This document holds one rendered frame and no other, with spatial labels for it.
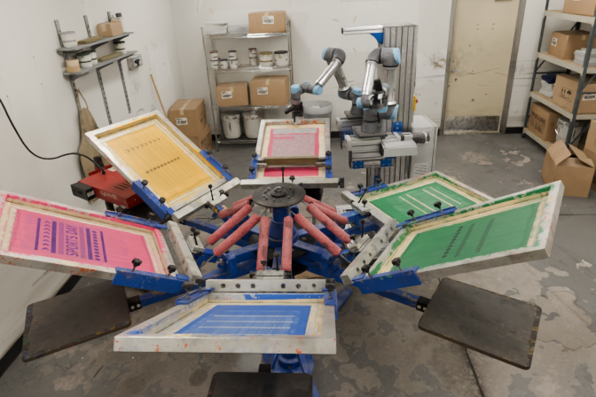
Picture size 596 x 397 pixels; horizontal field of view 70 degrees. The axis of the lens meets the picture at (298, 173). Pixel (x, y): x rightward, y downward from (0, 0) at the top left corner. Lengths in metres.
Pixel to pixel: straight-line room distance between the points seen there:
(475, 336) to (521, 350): 0.18
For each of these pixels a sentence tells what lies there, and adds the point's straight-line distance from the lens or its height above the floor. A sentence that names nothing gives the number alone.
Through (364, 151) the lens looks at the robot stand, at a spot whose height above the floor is 1.11.
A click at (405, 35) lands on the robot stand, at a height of 1.96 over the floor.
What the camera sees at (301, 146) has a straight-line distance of 3.44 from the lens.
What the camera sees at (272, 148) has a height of 1.17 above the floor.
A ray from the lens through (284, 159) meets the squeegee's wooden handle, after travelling 3.18.
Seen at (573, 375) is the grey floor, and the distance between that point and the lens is 3.51.
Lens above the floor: 2.39
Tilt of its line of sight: 24 degrees down
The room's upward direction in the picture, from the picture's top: 3 degrees counter-clockwise
